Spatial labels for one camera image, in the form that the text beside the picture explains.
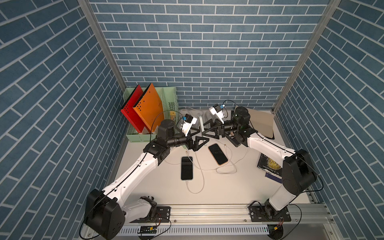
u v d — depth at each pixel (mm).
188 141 629
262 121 1139
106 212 384
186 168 871
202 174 871
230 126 677
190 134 630
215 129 635
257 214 734
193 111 1193
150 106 964
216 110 652
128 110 823
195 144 623
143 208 610
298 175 454
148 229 719
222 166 911
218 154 968
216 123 673
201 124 637
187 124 622
